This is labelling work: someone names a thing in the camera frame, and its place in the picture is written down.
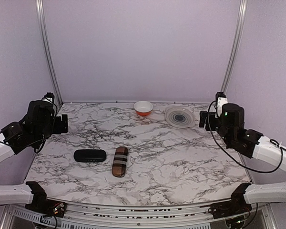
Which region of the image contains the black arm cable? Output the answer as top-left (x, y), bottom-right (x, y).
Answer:
top-left (0, 101), bottom-right (59, 154)
top-left (207, 100), bottom-right (286, 174)

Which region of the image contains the brown fabric case red stripe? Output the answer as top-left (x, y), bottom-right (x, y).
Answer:
top-left (112, 146), bottom-right (129, 177)

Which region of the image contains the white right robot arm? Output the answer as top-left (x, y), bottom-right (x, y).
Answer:
top-left (199, 101), bottom-right (286, 214)

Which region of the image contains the aluminium frame post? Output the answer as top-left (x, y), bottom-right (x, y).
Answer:
top-left (36, 0), bottom-right (63, 107)
top-left (221, 0), bottom-right (248, 93)

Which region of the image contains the black glasses case beige lining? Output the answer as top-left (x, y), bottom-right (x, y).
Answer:
top-left (73, 149), bottom-right (107, 163)

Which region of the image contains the white plate with blue spiral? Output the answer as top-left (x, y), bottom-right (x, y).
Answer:
top-left (164, 106), bottom-right (195, 128)

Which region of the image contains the aluminium frame post right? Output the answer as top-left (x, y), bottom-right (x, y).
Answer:
top-left (221, 0), bottom-right (248, 93)

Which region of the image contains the aluminium front frame rail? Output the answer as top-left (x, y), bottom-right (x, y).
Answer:
top-left (0, 190), bottom-right (277, 229)

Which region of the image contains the orange bowl with white inside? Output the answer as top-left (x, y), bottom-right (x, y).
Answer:
top-left (133, 101), bottom-right (153, 116)

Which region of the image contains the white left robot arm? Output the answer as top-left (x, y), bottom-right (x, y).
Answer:
top-left (0, 97), bottom-right (68, 212)

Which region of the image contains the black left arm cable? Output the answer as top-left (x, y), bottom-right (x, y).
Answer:
top-left (0, 101), bottom-right (59, 154)

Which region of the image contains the aluminium frame post left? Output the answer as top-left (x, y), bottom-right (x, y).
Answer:
top-left (36, 0), bottom-right (63, 107)

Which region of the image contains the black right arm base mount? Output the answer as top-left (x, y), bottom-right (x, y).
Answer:
top-left (208, 183), bottom-right (252, 219)

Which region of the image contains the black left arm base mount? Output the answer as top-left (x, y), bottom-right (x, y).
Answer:
top-left (25, 181), bottom-right (66, 218)

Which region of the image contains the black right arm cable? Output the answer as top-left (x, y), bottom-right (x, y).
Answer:
top-left (207, 100), bottom-right (286, 174)

